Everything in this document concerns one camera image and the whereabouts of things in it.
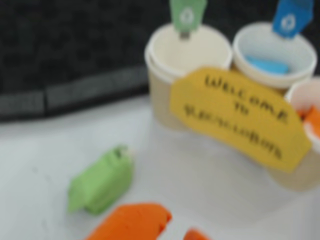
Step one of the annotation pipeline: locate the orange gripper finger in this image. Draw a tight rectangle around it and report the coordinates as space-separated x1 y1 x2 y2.
183 226 212 240
83 202 173 240

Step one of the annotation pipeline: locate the orange paper wad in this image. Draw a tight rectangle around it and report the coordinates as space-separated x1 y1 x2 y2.
296 104 320 141

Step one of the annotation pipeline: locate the blue paper wad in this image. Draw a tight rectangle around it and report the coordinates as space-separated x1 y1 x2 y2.
243 55 291 75

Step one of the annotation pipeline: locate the green paper wad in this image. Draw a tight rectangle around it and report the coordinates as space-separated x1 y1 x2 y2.
66 143 136 215

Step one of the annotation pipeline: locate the ribbed beige paper cup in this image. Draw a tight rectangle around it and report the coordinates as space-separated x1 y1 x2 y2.
231 21 318 91
144 22 233 131
272 77 320 193

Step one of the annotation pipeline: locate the yellow welcome sign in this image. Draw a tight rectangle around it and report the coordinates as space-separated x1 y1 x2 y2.
168 66 313 175

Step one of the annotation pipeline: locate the short grey foam border strip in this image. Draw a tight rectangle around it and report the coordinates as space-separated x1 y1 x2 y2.
44 64 151 116

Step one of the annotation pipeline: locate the long grey foam border strip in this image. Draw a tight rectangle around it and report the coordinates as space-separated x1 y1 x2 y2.
0 91 47 123

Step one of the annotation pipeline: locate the green recycling bin tag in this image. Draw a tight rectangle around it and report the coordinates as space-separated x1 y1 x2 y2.
168 0 208 40

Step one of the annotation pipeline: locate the blue recycling bin tag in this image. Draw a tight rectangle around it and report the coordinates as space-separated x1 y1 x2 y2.
271 0 315 40

